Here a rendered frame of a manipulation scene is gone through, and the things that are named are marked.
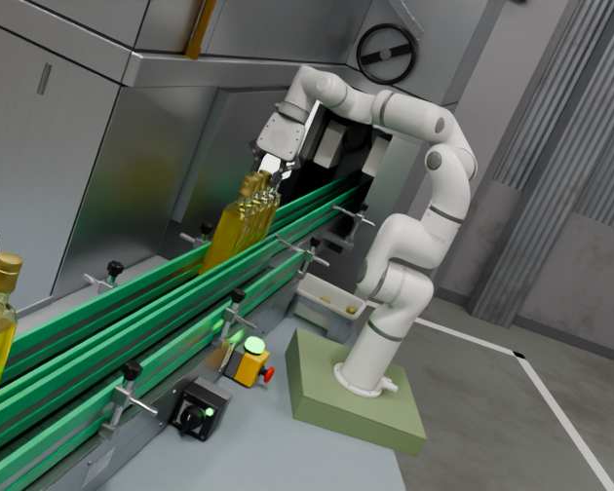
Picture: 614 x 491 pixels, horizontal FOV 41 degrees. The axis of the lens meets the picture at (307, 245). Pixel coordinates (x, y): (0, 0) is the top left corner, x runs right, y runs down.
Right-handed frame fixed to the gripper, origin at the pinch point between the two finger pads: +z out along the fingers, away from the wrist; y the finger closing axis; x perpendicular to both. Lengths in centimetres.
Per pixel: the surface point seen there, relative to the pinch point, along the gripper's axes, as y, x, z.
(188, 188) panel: -13.4, -9.2, 11.0
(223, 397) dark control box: 22, -41, 44
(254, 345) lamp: 19.1, -17.3, 36.2
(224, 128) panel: -12.0, -8.2, -5.8
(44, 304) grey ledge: -15, -53, 41
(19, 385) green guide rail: 3, -91, 44
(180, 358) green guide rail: 13, -51, 39
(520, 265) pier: 96, 371, -27
